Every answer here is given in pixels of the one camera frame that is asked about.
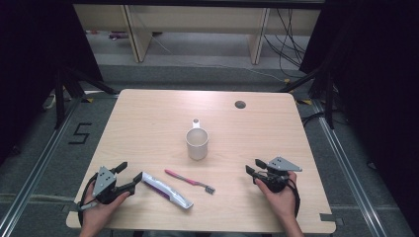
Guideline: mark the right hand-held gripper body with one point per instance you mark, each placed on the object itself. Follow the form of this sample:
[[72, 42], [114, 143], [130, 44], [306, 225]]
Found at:
[[275, 182]]

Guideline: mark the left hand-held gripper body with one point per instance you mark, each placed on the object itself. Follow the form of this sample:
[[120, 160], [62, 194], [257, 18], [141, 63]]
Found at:
[[104, 182]]

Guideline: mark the white purple toothpaste tube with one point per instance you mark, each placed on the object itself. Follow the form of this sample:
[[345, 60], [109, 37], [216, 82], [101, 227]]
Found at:
[[168, 191]]

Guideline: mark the pink toothbrush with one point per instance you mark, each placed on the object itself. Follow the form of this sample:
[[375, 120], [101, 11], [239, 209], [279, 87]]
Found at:
[[187, 179]]

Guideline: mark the white cup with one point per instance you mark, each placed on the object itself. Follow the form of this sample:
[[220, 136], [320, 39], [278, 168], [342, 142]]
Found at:
[[197, 146]]

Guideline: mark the person's right hand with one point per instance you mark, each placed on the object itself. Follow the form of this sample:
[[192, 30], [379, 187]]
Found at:
[[285, 202]]

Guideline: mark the person's left hand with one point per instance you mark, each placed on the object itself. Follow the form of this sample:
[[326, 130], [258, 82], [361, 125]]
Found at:
[[99, 214]]

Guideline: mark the grey tape piece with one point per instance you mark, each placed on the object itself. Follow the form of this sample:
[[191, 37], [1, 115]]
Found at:
[[326, 217]]

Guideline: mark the black metal stand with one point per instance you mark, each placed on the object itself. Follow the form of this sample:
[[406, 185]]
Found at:
[[328, 98], [60, 98]]

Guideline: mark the black curtain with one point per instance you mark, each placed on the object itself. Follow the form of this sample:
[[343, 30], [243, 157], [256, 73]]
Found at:
[[378, 82], [33, 65]]

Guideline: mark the beige wooden desk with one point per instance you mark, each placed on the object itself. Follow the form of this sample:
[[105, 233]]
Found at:
[[197, 19]]

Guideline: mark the metal floor rail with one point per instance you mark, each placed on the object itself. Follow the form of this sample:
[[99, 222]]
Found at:
[[346, 171], [36, 164]]

